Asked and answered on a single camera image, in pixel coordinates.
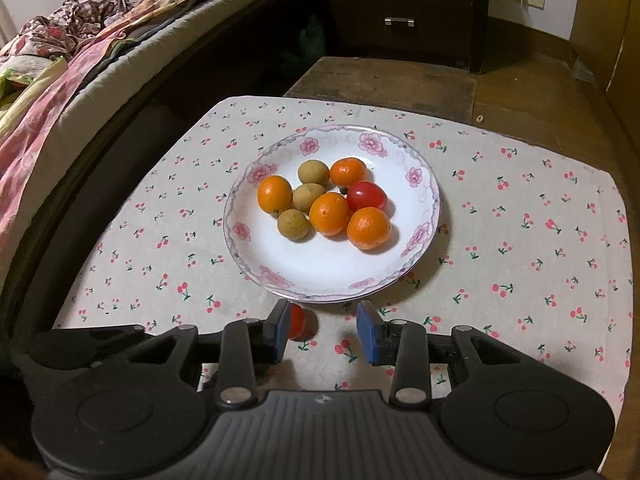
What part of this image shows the red cherry tomato on cloth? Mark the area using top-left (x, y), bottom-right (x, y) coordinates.
top-left (288, 304), bottom-right (306, 340)

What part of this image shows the white floral plate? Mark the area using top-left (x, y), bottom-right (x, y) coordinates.
top-left (224, 126), bottom-right (440, 304)

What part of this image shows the orange kumquat right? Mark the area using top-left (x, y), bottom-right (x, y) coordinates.
top-left (347, 207), bottom-right (392, 252)

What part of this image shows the orange kumquat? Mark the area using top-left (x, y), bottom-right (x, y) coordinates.
top-left (309, 192), bottom-right (352, 237)
top-left (347, 207), bottom-right (392, 252)
top-left (330, 157), bottom-right (367, 188)
top-left (257, 176), bottom-right (293, 216)

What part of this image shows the brown longan bottom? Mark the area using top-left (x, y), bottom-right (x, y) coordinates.
top-left (277, 208), bottom-right (309, 242)

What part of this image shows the brown longan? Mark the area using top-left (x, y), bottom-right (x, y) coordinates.
top-left (292, 183), bottom-right (326, 214)
top-left (277, 208), bottom-right (309, 242)
top-left (297, 159), bottom-right (330, 186)

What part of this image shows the orange kumquat centre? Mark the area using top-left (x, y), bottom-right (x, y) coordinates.
top-left (309, 192), bottom-right (352, 237)

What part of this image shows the orange kumquat left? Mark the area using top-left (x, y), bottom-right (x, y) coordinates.
top-left (257, 176), bottom-right (293, 216)

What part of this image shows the red cherry tomato on plate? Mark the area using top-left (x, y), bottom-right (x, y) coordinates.
top-left (346, 180), bottom-right (387, 211)

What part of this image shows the white cherry print tablecloth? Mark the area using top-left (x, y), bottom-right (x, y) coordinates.
top-left (55, 96), bottom-right (634, 411)

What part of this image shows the brown longan middle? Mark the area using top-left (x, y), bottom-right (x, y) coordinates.
top-left (292, 183), bottom-right (326, 214)

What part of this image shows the orange kumquat top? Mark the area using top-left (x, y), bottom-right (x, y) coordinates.
top-left (330, 157), bottom-right (367, 188)

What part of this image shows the brown longan top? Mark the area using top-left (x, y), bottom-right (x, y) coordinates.
top-left (297, 159), bottom-right (330, 186)

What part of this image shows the bed with beige mattress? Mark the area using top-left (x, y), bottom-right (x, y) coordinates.
top-left (1, 0), bottom-right (307, 327)

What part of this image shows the dark wooden drawer cabinet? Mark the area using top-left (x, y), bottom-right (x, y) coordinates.
top-left (314, 0), bottom-right (489, 73)

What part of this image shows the pink floral blanket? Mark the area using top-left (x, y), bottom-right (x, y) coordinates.
top-left (1, 0), bottom-right (191, 237)

